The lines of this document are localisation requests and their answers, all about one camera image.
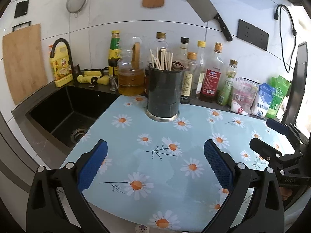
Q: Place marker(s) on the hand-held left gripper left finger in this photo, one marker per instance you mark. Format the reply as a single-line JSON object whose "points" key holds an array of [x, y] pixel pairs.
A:
{"points": [[93, 165]]}

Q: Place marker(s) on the blue daisy print tablecloth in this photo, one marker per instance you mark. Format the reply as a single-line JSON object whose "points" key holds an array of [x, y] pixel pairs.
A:
{"points": [[150, 174]]}

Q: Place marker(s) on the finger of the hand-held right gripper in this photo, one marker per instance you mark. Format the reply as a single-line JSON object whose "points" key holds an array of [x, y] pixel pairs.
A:
{"points": [[266, 150], [278, 126]]}

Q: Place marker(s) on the red label gold cap bottle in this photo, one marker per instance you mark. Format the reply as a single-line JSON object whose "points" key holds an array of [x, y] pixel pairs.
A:
{"points": [[211, 82]]}

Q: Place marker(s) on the black kitchen sink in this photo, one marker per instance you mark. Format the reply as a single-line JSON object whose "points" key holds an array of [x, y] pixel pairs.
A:
{"points": [[63, 114]]}

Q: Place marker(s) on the yellow dish soap bottle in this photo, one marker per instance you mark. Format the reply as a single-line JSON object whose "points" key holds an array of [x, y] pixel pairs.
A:
{"points": [[60, 70]]}

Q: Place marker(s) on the black metal frame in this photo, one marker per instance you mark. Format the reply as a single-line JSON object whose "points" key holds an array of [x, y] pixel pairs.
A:
{"points": [[295, 89]]}

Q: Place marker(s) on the yellow cap clear bottle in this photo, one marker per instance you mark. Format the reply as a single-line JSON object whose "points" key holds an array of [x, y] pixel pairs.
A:
{"points": [[201, 70]]}

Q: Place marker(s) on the blue white salt bag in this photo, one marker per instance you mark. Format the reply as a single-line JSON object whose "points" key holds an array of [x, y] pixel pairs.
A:
{"points": [[263, 102]]}

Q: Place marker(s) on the dark jar red label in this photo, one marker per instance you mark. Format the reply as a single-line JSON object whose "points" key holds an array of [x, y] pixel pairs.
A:
{"points": [[146, 82]]}

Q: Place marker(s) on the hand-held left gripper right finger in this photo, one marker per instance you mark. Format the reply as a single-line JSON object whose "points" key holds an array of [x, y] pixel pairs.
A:
{"points": [[218, 165]]}

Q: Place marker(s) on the clear plastic seasoning bag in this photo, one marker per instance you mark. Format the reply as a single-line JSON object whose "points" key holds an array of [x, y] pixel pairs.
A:
{"points": [[244, 97]]}

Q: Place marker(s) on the green plastic bag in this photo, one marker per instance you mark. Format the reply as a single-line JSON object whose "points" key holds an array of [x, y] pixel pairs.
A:
{"points": [[279, 94]]}

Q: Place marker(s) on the green liquid gold cap bottle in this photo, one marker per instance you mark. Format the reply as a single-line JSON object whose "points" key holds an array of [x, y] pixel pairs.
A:
{"points": [[227, 87]]}

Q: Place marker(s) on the black kitchen faucet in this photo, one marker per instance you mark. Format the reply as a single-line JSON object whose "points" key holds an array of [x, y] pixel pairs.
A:
{"points": [[69, 51]]}

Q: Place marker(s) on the large clear gold cap bottle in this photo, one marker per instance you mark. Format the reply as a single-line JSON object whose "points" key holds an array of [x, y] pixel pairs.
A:
{"points": [[160, 43]]}

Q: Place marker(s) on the black cap clear bottle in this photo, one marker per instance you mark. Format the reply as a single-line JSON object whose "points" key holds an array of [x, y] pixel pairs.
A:
{"points": [[183, 51]]}

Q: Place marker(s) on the small white label bottle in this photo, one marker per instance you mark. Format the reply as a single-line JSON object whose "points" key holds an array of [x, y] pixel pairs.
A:
{"points": [[189, 82]]}

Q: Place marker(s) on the black cylindrical utensil holder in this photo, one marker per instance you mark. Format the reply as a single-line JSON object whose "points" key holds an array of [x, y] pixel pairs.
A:
{"points": [[164, 92]]}

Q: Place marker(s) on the set of wooden chopsticks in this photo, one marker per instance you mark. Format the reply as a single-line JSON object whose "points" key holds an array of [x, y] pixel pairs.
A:
{"points": [[161, 59]]}

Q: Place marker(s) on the person's right hand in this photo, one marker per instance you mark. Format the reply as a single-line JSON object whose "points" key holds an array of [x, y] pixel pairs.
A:
{"points": [[286, 193]]}

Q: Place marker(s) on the black wall plate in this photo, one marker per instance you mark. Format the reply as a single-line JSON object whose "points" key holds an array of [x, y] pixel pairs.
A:
{"points": [[21, 9]]}

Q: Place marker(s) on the green label sauce bottle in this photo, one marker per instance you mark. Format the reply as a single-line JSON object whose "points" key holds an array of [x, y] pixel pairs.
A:
{"points": [[114, 53]]}

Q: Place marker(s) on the large cooking oil jug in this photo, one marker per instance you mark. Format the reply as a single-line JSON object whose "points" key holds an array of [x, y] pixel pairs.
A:
{"points": [[131, 82]]}

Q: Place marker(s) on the wooden cutting board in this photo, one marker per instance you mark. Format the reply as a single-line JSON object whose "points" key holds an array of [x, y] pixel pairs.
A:
{"points": [[24, 63]]}

